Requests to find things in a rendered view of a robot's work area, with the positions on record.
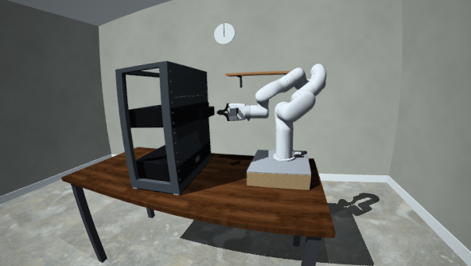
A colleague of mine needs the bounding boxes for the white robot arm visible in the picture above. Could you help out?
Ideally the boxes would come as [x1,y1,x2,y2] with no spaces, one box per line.
[245,64,326,162]

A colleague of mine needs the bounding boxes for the black metal rack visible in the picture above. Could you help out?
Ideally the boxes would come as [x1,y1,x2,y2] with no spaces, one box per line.
[115,61,215,196]

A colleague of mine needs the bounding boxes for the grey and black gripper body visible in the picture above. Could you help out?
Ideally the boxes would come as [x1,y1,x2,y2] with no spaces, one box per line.
[228,104,246,121]

